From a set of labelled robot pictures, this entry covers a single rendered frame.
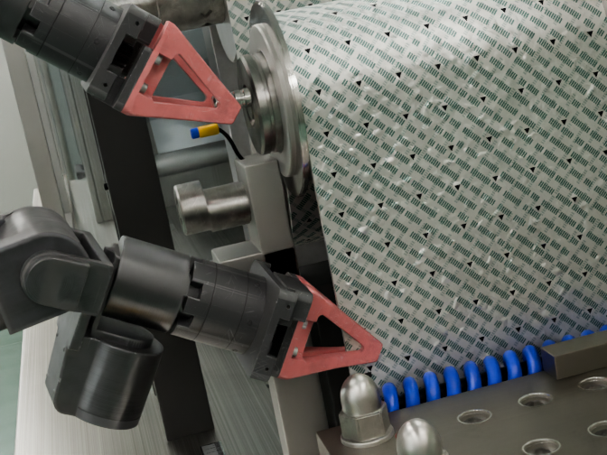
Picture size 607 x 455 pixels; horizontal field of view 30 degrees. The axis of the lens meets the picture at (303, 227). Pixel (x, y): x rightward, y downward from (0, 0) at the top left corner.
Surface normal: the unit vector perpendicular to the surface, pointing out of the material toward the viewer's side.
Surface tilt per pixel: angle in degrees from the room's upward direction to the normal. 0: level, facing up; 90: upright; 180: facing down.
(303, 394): 90
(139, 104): 103
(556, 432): 0
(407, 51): 69
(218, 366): 0
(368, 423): 90
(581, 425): 0
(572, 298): 90
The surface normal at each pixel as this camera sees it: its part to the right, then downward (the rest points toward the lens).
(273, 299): -0.92, -0.29
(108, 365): -0.11, 0.12
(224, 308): 0.27, 0.01
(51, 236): 0.36, 0.28
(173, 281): 0.33, -0.23
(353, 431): -0.72, 0.29
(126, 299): 0.11, 0.47
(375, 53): 0.14, -0.17
